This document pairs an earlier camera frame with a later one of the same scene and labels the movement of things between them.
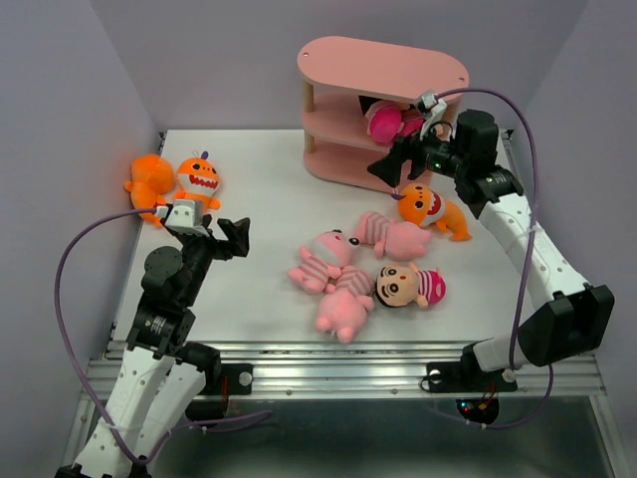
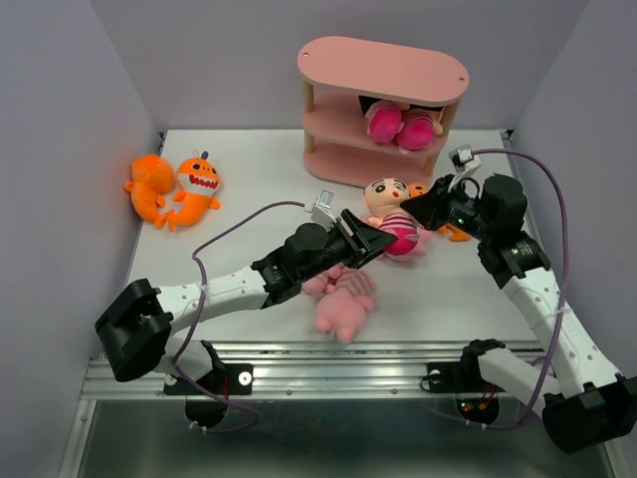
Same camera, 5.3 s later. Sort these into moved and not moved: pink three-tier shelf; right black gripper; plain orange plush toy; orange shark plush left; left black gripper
Moved: right black gripper; left black gripper
Not moved: plain orange plush toy; pink three-tier shelf; orange shark plush left
